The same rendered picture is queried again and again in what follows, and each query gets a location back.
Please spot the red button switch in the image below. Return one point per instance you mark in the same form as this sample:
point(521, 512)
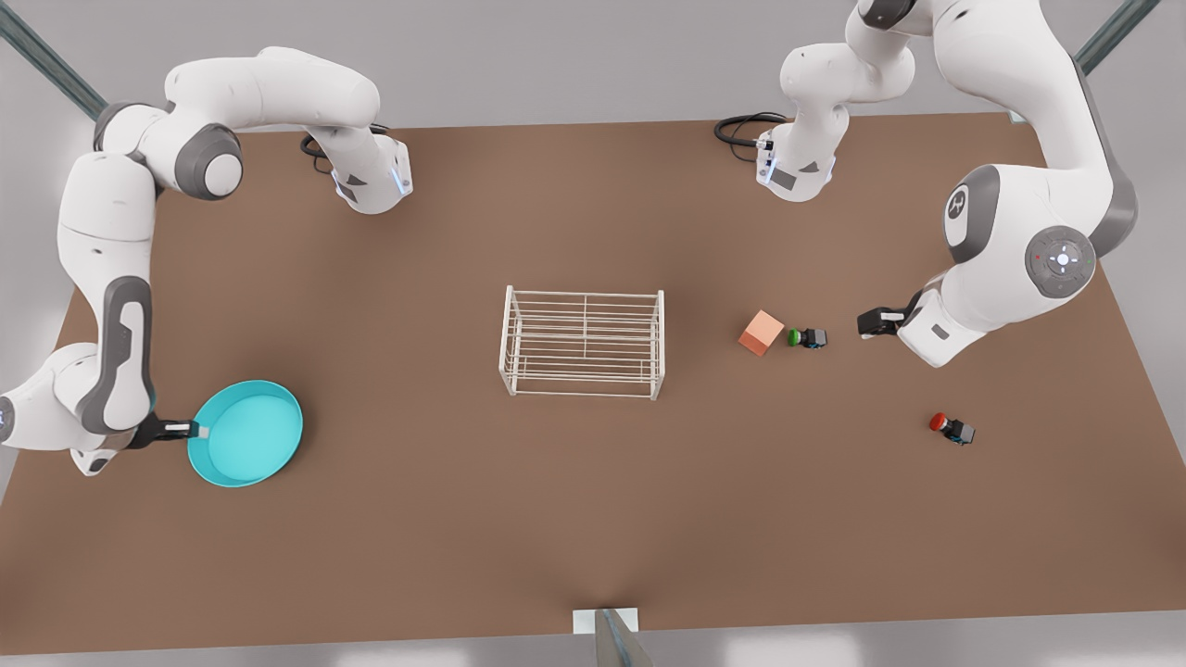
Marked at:
point(952, 428)

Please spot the turquoise plate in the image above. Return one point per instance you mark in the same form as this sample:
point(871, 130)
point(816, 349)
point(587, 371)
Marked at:
point(250, 435)

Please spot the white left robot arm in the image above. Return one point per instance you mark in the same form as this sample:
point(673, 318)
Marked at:
point(1010, 241)

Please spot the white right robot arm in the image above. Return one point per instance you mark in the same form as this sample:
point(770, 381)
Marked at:
point(107, 352)

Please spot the green button switch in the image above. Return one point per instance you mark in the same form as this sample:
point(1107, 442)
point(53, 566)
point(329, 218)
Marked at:
point(808, 337)

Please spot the silver frame post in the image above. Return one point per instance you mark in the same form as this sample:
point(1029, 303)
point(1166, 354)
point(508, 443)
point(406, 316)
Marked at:
point(611, 635)
point(1112, 35)
point(51, 60)

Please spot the orange cube block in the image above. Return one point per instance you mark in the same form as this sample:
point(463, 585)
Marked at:
point(762, 332)

